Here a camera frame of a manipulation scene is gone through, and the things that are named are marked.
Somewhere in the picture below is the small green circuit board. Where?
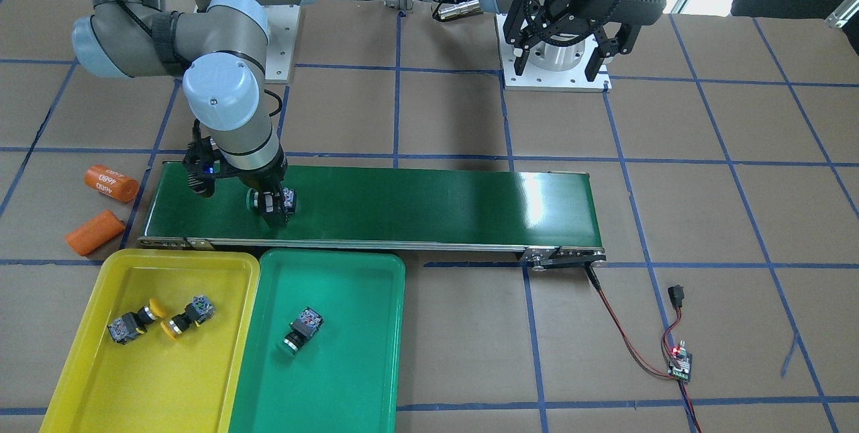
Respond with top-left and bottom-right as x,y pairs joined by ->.
668,345 -> 693,384

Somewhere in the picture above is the yellow plastic tray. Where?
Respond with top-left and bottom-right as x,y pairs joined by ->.
41,248 -> 260,432

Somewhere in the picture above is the green push button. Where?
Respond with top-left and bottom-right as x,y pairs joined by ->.
275,307 -> 325,354
246,187 -> 297,215

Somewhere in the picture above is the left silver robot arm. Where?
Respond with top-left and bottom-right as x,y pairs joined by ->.
479,0 -> 666,91

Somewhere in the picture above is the red black wire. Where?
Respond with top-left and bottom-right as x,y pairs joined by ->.
585,265 -> 702,433

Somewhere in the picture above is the green conveyor belt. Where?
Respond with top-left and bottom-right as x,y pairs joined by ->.
138,162 -> 605,264

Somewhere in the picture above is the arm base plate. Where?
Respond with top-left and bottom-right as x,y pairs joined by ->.
264,5 -> 301,84
496,14 -> 613,93

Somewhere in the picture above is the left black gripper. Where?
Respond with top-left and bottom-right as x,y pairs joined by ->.
503,0 -> 666,82

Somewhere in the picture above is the orange cylinder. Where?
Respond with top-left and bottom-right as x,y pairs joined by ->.
83,164 -> 140,203
64,209 -> 125,256

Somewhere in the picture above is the green plastic tray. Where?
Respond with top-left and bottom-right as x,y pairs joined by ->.
228,248 -> 406,432

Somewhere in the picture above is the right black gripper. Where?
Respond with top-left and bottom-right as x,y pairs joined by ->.
182,121 -> 291,228

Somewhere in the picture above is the yellow mushroom push button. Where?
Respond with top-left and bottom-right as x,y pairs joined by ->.
105,297 -> 166,345

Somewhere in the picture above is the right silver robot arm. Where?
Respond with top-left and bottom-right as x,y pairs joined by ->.
71,0 -> 315,228

